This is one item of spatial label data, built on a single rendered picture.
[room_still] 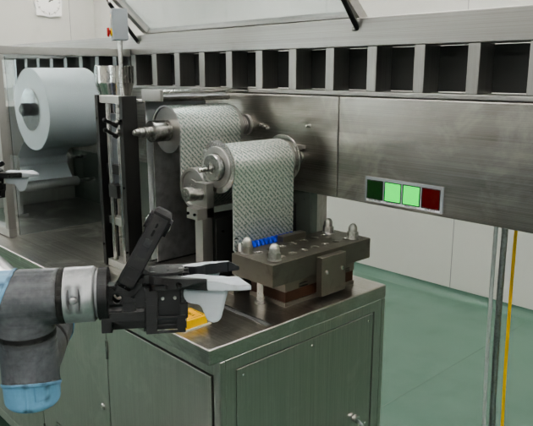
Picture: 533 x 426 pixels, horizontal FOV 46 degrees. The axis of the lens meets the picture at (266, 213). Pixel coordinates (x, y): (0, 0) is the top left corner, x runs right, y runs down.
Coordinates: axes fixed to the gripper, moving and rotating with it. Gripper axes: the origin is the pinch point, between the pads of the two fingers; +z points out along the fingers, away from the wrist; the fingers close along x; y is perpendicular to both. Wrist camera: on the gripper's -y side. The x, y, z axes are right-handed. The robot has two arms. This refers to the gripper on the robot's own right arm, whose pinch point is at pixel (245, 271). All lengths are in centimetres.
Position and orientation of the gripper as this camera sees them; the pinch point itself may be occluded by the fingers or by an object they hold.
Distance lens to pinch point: 88.5
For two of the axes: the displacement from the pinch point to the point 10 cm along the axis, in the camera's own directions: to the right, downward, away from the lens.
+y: 0.2, 10.0, 0.8
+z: 9.9, -0.3, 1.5
